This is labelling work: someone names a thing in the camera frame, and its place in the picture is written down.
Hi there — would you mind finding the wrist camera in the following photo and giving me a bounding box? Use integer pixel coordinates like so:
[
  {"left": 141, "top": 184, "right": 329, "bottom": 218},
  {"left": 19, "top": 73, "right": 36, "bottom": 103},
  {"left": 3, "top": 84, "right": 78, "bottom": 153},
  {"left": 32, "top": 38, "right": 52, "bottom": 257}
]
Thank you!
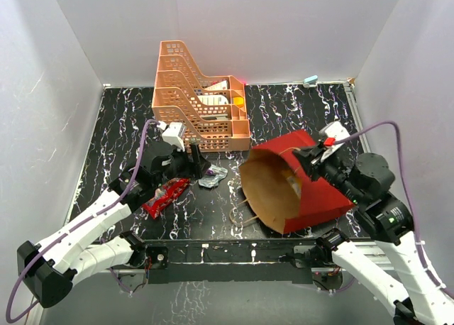
[
  {"left": 319, "top": 121, "right": 350, "bottom": 162},
  {"left": 157, "top": 121, "right": 186, "bottom": 152}
]

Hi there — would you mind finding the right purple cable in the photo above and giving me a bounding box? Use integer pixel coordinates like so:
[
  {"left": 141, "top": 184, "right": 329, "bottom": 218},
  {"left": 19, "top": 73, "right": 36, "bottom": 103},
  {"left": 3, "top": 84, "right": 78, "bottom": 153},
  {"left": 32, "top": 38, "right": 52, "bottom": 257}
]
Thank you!
[{"left": 333, "top": 120, "right": 454, "bottom": 301}]

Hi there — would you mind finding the white box in organizer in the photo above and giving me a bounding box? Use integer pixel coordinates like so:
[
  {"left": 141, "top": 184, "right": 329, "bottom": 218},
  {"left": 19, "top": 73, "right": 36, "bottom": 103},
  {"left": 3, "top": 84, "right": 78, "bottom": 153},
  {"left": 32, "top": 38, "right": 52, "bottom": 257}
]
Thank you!
[{"left": 205, "top": 79, "right": 229, "bottom": 91}]

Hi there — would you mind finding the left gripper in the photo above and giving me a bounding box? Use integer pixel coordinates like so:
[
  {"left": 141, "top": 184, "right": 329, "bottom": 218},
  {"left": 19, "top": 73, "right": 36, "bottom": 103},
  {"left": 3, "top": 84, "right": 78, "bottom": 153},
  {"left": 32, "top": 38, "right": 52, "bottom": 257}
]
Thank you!
[{"left": 154, "top": 143, "right": 210, "bottom": 187}]

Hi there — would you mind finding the peach plastic file organizer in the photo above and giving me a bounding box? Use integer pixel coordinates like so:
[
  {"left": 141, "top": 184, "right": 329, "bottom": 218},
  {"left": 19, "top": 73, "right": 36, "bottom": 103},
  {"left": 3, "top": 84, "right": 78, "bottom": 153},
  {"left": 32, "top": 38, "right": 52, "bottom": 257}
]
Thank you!
[{"left": 152, "top": 40, "right": 250, "bottom": 153}]

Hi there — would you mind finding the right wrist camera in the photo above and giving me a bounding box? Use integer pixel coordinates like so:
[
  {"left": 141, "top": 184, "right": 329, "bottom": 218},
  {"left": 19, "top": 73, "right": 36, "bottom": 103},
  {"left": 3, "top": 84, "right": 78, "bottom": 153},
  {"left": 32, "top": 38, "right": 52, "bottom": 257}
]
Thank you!
[{"left": 319, "top": 121, "right": 350, "bottom": 162}]

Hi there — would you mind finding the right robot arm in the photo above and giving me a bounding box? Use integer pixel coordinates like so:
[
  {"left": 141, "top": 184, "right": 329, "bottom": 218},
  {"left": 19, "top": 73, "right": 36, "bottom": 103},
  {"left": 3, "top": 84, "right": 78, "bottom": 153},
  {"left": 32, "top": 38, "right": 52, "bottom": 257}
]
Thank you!
[{"left": 292, "top": 145, "right": 453, "bottom": 324}]

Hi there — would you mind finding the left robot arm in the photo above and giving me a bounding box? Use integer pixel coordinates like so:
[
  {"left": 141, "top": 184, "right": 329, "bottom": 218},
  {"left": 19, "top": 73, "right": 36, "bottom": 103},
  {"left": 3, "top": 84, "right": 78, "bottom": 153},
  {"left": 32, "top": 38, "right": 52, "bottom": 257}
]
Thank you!
[{"left": 17, "top": 141, "right": 211, "bottom": 308}]

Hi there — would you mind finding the red brown paper bag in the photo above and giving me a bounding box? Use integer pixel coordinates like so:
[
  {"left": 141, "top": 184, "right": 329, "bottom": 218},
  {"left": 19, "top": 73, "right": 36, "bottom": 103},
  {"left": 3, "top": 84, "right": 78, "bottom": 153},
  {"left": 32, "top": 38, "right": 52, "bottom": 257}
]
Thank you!
[{"left": 229, "top": 130, "right": 354, "bottom": 234}]

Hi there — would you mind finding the silver foil snack packet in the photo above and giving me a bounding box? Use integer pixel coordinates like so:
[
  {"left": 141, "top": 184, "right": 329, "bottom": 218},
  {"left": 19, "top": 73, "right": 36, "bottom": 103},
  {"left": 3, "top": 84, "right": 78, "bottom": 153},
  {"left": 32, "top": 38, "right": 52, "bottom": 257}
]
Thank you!
[{"left": 198, "top": 166, "right": 228, "bottom": 189}]

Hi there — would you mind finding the light blue eraser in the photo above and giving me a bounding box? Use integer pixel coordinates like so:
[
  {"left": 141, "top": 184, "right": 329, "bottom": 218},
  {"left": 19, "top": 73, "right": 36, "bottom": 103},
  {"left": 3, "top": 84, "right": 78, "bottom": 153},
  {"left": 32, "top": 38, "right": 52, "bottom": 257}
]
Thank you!
[{"left": 303, "top": 75, "right": 319, "bottom": 88}]

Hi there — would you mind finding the red candy bag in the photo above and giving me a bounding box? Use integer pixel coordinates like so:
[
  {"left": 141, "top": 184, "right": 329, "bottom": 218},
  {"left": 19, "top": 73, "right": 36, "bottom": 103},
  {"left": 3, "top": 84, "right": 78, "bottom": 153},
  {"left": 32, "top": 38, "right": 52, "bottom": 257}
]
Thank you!
[{"left": 142, "top": 178, "right": 190, "bottom": 219}]

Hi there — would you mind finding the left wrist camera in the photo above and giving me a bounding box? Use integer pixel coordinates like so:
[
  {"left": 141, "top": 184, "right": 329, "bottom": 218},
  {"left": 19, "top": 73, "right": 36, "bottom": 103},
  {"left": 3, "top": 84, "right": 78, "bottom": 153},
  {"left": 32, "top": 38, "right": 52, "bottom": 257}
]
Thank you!
[{"left": 157, "top": 121, "right": 186, "bottom": 152}]

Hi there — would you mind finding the orange yellow round object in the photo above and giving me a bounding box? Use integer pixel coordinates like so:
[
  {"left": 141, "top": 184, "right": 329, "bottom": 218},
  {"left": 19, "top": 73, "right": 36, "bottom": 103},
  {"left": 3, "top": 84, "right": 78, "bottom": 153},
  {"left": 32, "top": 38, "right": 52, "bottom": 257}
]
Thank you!
[{"left": 232, "top": 97, "right": 245, "bottom": 108}]

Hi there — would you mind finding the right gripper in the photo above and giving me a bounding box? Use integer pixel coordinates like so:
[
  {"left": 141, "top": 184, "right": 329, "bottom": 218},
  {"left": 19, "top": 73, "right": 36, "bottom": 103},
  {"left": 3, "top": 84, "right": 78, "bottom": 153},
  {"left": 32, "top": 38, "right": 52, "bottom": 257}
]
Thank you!
[{"left": 291, "top": 143, "right": 365, "bottom": 204}]

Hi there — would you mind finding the aluminium front rail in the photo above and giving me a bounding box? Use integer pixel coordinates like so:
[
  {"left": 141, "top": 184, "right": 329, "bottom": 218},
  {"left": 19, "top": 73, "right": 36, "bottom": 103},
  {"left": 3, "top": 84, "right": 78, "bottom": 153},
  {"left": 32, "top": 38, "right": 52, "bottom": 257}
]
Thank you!
[{"left": 106, "top": 240, "right": 402, "bottom": 275}]

